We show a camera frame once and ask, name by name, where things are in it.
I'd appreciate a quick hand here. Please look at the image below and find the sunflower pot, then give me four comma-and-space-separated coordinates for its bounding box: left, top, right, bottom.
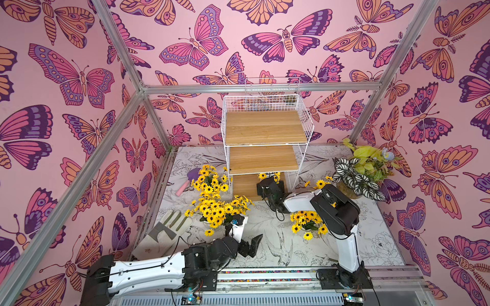
185, 193, 226, 237
290, 210, 329, 241
208, 194, 254, 244
191, 164, 230, 198
304, 176, 334, 191
258, 172, 281, 184

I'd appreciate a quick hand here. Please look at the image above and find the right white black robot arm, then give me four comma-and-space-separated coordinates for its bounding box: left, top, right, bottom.
256, 177, 368, 288

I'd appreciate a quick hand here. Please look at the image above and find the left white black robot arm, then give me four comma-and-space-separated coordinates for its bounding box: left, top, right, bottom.
80, 234, 263, 305

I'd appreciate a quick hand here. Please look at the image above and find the green striped leafy plant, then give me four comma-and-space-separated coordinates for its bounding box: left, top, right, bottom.
333, 138, 396, 201

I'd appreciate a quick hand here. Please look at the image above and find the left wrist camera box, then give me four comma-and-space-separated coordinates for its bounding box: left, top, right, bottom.
225, 214, 248, 243

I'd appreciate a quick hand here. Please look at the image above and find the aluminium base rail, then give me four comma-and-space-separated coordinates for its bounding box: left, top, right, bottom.
110, 266, 435, 305

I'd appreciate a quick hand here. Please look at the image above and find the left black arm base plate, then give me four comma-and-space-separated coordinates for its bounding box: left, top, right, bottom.
165, 270, 218, 293

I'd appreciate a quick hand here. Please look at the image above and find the white wire wooden shelf rack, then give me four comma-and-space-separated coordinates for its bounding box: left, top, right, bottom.
222, 94, 314, 200

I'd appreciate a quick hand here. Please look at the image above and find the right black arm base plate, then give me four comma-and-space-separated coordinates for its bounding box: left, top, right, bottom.
316, 265, 373, 290

